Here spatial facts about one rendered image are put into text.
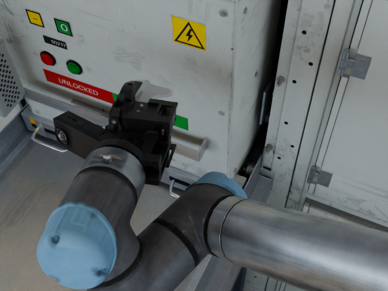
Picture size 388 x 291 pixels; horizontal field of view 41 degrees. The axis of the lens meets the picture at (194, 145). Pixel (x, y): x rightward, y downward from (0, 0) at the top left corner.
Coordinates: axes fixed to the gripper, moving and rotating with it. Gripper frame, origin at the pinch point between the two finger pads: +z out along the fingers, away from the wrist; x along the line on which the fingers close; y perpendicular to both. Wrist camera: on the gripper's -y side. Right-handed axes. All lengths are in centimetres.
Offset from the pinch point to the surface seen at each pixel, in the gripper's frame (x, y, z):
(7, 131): -29, -38, 24
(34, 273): -42.3, -21.2, -3.6
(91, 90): -12.1, -14.9, 18.0
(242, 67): 0.8, 14.2, 9.3
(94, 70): -6.3, -13.1, 15.6
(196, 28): 8.4, 7.1, 4.8
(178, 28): 7.6, 4.1, 5.9
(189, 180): -30.1, 5.5, 17.0
